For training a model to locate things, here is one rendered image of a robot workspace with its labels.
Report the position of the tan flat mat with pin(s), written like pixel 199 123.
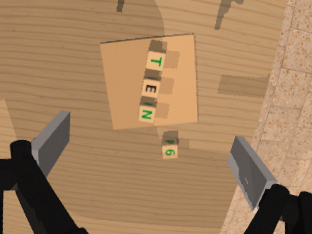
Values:
pixel 124 66

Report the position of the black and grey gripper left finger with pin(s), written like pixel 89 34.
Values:
pixel 26 172

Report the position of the tan letter block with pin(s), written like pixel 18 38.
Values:
pixel 147 111
pixel 169 148
pixel 155 60
pixel 151 86

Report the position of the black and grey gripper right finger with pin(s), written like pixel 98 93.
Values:
pixel 256 181

